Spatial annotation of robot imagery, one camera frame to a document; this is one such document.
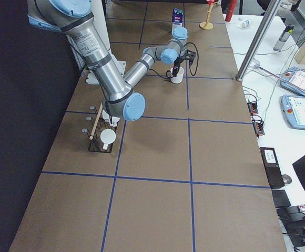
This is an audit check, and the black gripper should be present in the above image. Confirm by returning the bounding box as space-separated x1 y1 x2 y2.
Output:
171 57 182 77

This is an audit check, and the white smiley face mug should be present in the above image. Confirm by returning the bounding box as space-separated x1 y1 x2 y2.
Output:
170 67 184 84

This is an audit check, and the blue milk carton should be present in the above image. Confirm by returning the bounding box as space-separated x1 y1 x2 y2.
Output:
171 8 184 33

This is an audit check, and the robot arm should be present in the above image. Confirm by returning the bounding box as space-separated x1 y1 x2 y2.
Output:
27 1 188 121

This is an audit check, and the wooden round stand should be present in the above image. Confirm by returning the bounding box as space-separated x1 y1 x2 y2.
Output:
199 0 218 30

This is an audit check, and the red bottle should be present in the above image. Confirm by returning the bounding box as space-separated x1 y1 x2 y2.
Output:
225 0 238 22

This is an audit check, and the white ribbed HOME mug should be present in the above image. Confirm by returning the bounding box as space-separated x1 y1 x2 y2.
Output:
100 129 116 150

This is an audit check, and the clear water bottle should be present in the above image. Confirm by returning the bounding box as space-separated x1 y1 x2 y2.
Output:
273 25 294 51

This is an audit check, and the teach pendant far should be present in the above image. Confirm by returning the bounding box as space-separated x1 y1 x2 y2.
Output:
280 67 305 96

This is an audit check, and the teach pendant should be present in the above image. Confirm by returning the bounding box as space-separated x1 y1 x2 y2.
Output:
280 67 305 96
281 95 305 130

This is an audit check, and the teach pendant near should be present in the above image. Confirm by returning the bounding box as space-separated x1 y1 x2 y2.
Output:
281 95 305 130

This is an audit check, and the black box with label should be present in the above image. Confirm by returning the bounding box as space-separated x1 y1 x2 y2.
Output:
259 147 284 190

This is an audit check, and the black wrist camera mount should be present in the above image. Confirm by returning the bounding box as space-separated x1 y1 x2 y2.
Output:
181 49 196 66

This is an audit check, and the aluminium frame post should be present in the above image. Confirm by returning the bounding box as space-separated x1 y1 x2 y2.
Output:
236 0 281 82

